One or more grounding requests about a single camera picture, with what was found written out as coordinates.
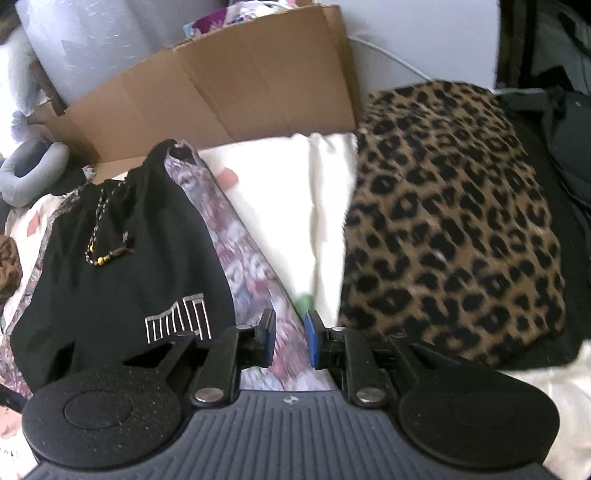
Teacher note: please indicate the black pants with patterned stripes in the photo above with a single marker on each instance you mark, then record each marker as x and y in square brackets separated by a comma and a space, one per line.
[120, 286]

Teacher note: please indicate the cream bear-print blanket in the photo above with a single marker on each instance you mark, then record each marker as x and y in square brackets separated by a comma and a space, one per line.
[295, 194]

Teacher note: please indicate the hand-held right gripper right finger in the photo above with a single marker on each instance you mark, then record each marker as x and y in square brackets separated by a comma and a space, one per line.
[314, 339]

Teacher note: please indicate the black cloth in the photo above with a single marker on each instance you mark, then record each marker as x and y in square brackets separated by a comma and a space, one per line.
[69, 180]

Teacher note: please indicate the leopard print garment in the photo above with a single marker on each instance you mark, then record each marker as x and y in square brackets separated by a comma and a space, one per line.
[452, 221]

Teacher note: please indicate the white pillow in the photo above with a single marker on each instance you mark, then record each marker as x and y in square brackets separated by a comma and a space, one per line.
[18, 60]

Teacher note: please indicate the grey neck pillow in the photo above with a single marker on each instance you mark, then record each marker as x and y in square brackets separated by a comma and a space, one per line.
[27, 170]

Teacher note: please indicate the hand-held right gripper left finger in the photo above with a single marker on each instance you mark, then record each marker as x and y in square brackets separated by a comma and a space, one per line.
[267, 337]

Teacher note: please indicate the low folded cardboard sheet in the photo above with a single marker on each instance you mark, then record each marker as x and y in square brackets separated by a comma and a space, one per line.
[207, 92]

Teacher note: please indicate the brown garment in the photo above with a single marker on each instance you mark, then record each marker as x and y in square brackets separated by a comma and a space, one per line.
[9, 267]

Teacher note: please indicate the purple and white refill bag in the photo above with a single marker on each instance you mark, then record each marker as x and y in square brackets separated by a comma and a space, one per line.
[207, 21]

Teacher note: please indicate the bubble wrap roll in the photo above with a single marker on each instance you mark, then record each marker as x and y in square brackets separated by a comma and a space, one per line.
[115, 41]

